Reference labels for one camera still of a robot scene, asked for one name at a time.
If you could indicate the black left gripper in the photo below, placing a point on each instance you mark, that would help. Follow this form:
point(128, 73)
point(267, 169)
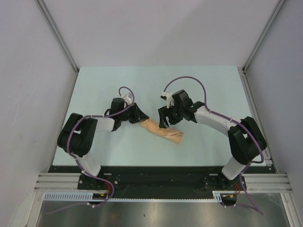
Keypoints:
point(138, 115)

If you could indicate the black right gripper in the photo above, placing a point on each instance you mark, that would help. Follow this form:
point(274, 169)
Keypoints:
point(164, 111)

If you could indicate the peach satin napkin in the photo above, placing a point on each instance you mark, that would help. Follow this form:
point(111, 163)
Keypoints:
point(166, 133)

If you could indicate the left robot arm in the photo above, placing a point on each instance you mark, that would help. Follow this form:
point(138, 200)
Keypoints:
point(78, 133)

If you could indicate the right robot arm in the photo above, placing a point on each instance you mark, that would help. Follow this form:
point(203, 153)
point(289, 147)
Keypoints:
point(245, 138)

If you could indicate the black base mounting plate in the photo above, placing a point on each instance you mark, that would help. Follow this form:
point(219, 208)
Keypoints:
point(159, 183)

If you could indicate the aluminium frame rail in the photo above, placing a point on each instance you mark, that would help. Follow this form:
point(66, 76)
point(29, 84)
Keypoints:
point(255, 113)

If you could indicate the white slotted cable duct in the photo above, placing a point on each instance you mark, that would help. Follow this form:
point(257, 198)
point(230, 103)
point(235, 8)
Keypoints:
point(75, 196)

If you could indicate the right aluminium corner post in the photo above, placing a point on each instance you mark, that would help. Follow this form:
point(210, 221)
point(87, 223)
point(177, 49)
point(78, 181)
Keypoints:
point(264, 33)

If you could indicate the aluminium corner post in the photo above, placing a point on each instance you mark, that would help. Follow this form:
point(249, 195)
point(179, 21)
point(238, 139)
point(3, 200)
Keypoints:
point(57, 34)
point(264, 33)

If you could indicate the left aluminium corner post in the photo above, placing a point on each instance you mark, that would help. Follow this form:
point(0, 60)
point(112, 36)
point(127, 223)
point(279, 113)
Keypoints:
point(57, 34)

